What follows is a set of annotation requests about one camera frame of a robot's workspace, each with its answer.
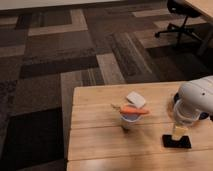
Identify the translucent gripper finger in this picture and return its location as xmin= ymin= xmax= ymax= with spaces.
xmin=172 ymin=124 xmax=188 ymax=139

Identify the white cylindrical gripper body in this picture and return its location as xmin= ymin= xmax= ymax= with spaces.
xmin=173 ymin=100 xmax=201 ymax=126

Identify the black eraser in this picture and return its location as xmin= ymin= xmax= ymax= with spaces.
xmin=162 ymin=134 xmax=191 ymax=149

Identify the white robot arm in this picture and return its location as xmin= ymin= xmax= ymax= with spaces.
xmin=172 ymin=75 xmax=213 ymax=141

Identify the white sponge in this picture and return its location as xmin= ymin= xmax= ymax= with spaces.
xmin=126 ymin=91 xmax=146 ymax=108

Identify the blue patterned bowl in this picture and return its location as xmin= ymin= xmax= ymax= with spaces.
xmin=173 ymin=93 xmax=213 ymax=122

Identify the small white cup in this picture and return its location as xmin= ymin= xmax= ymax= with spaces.
xmin=121 ymin=114 xmax=141 ymax=130

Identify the orange carrot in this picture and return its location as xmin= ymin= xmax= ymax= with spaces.
xmin=112 ymin=105 xmax=149 ymax=115

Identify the black office chair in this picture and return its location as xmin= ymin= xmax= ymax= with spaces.
xmin=154 ymin=0 xmax=207 ymax=46

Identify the wooden desk in background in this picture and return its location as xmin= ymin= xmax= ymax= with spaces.
xmin=184 ymin=0 xmax=213 ymax=20

